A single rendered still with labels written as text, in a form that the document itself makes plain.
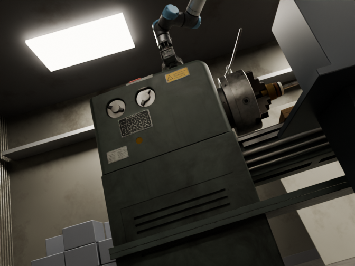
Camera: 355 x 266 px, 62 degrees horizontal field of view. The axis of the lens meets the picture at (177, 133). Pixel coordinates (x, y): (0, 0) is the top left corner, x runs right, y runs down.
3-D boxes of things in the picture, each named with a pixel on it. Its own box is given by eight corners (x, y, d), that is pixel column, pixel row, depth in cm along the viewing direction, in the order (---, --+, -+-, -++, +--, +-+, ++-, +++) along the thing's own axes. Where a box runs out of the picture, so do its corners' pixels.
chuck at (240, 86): (242, 116, 129) (220, 63, 144) (246, 143, 157) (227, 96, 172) (262, 109, 128) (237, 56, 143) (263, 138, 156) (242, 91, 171)
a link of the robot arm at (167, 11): (183, 5, 152) (174, 21, 161) (163, 1, 147) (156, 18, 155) (187, 16, 149) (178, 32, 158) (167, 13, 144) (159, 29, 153)
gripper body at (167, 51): (161, 60, 147) (155, 42, 152) (166, 69, 155) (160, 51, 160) (175, 55, 146) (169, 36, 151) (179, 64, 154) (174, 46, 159)
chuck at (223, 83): (234, 119, 130) (213, 66, 145) (240, 145, 157) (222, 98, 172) (242, 116, 129) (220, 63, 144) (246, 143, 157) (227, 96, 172)
